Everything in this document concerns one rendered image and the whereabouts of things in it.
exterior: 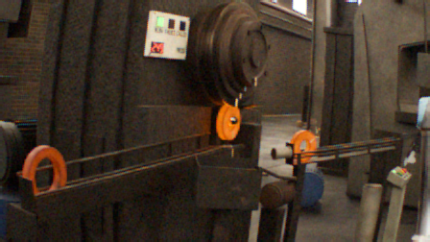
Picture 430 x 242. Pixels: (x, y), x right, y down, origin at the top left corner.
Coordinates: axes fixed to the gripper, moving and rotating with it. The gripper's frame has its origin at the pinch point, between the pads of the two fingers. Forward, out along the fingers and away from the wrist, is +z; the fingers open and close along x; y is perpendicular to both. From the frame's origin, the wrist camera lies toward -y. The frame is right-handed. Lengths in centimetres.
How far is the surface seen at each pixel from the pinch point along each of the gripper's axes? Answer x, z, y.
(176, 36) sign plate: -90, -17, -97
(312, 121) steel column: 788, 153, -320
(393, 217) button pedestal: 2.5, 29.5, 8.6
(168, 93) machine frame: -89, 6, -91
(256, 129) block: -40, 14, -71
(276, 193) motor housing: -39, 36, -49
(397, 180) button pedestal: -4.5, 8.9, 1.1
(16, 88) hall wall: 288, 236, -641
